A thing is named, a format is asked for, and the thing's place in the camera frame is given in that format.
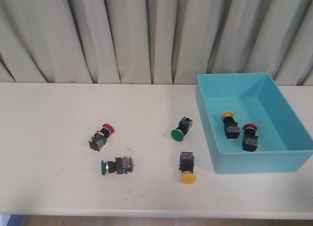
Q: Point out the yellow push button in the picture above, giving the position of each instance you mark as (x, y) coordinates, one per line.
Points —
(231, 129)
(186, 166)

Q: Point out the red mushroom push button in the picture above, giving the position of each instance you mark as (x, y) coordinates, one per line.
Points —
(250, 139)

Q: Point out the green push button near box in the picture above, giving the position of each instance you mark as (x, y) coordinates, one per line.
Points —
(183, 128)

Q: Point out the light blue plastic box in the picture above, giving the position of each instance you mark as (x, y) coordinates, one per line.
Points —
(284, 144)

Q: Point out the green push button left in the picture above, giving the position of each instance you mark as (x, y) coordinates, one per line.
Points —
(121, 166)

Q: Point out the small red push button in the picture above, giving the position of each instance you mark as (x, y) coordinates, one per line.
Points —
(99, 139)

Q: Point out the yellow push button front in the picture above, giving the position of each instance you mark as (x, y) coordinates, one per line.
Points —
(186, 166)

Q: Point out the grey pleated curtain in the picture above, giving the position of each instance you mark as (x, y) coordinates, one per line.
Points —
(154, 41)

